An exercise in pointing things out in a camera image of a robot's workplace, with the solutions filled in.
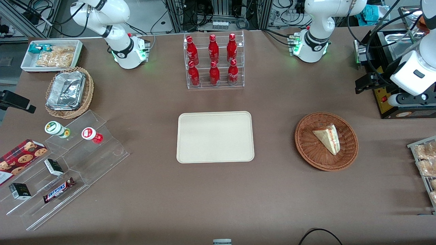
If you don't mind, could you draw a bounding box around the triangular sandwich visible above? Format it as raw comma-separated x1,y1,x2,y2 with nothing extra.
312,124,341,156

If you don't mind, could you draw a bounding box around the tray of packaged pastries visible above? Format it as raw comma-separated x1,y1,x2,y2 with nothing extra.
407,136,436,215

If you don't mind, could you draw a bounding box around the brown wicker basket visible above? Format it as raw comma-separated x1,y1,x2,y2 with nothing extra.
294,112,359,172

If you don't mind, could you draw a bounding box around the beige plastic tray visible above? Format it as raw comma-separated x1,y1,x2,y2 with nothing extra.
176,111,255,164

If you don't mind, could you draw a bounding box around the light wicker basket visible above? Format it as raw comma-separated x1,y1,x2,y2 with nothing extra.
45,66,94,119

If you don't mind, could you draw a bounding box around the black food warmer case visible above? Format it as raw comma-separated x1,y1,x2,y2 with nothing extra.
354,5,436,120

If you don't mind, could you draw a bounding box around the steel warmer pan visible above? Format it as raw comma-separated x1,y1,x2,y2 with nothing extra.
385,32,418,60

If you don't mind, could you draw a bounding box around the red cola bottle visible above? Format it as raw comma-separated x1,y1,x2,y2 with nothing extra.
188,61,200,87
227,33,238,63
186,35,200,65
208,34,220,63
209,61,221,86
227,59,239,85

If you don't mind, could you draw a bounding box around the clear acrylic bottle rack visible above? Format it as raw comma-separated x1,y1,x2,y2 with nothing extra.
183,30,245,90

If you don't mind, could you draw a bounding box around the clear acrylic stepped stand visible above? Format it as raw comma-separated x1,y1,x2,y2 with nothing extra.
0,109,130,231

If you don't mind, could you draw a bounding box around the red lid drink bottle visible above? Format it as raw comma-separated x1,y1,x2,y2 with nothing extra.
81,127,104,144

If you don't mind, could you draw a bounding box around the stack of foil containers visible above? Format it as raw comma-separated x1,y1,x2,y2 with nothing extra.
46,70,86,111

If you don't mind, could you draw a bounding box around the clear bag of crackers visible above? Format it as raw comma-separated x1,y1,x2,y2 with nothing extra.
35,46,76,68

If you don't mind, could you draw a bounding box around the green lid drink bottle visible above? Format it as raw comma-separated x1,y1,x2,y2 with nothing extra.
44,121,71,139

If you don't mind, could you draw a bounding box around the small black box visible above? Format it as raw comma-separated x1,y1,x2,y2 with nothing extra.
9,182,32,200
44,158,65,177

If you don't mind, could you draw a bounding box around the snickers chocolate bar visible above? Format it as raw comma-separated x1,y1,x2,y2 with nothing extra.
42,177,76,204

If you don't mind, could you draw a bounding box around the teal snack packet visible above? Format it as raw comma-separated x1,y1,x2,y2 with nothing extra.
28,43,52,54

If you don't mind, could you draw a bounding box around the white rectangular snack bin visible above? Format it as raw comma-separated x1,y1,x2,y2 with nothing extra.
20,39,83,74

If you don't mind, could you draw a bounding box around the red cookie box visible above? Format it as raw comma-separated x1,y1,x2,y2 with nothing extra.
0,138,48,186

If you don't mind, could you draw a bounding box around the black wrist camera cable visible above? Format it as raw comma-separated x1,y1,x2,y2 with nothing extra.
347,0,424,89

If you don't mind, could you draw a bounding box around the black floor cable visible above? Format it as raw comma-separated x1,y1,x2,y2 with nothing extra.
298,228,343,245

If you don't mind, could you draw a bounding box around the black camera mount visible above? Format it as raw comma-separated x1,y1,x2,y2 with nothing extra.
0,90,37,114

